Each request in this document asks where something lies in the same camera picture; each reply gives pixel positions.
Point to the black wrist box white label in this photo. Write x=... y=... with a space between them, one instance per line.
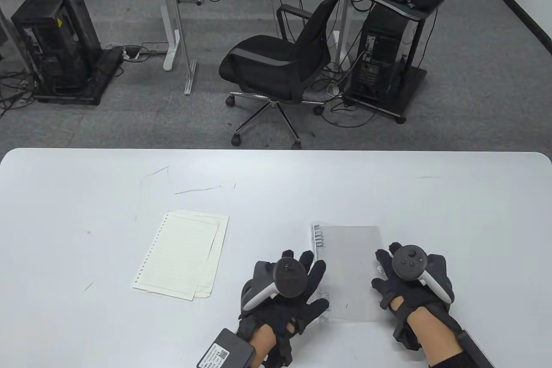
x=224 y=350

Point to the black cart with pole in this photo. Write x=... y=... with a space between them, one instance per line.
x=103 y=74

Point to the black computer tower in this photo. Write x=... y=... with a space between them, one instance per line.
x=379 y=53
x=56 y=40

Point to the aluminium frame post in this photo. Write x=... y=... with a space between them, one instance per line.
x=181 y=40

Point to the person's right forearm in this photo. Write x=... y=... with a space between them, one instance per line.
x=431 y=329

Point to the grey and white controller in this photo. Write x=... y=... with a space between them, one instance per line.
x=407 y=262
x=289 y=277

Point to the person's right hand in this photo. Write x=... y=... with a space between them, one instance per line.
x=401 y=294

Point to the person's left forearm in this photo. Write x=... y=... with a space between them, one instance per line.
x=263 y=342

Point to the person's left hand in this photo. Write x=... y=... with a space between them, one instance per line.
x=302 y=312

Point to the lined loose-leaf paper stack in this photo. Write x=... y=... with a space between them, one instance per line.
x=181 y=251

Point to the black office chair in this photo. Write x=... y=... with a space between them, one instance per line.
x=267 y=66

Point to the black cart with keyboard tray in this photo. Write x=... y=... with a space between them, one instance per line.
x=409 y=87

